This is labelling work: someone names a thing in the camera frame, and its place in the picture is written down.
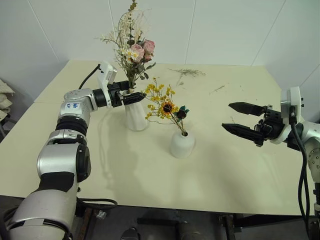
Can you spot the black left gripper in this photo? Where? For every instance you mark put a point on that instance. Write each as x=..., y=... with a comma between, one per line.
x=114, y=97

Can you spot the tall ribbed white vase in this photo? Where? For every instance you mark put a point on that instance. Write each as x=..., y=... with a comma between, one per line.
x=135, y=117

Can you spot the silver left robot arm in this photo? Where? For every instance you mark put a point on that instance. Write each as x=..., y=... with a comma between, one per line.
x=60, y=160

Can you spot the rusty metal bar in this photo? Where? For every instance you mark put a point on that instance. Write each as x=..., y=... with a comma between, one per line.
x=84, y=225

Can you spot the dark rounded knob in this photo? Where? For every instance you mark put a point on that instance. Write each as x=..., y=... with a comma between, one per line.
x=130, y=233

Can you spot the dark chair frame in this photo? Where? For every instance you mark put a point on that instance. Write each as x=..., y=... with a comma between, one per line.
x=7, y=125

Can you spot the small round white vase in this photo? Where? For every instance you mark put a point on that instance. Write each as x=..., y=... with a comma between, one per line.
x=182, y=147

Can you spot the small dried thin twig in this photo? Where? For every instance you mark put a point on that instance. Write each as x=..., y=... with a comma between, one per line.
x=217, y=89

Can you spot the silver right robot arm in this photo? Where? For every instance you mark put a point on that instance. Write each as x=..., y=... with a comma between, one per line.
x=313, y=155

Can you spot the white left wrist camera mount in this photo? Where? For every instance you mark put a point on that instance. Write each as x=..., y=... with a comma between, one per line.
x=106, y=71

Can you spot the beige crumpled cloth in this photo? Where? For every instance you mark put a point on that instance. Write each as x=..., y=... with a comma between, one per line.
x=5, y=100

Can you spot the pink rose dried bouquet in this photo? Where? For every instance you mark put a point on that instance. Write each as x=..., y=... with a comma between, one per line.
x=137, y=50

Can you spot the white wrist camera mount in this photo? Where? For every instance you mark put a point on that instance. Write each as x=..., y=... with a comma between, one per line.
x=106, y=71
x=295, y=96

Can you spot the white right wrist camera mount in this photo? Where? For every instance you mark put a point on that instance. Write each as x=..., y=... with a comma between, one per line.
x=295, y=96

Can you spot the large dried grey twig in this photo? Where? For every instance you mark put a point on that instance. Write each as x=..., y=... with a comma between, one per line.
x=187, y=72

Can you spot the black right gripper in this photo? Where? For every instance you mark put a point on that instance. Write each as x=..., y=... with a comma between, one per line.
x=272, y=122

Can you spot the yellow sunflower bouquet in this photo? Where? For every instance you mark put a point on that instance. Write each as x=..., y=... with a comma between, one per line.
x=167, y=107

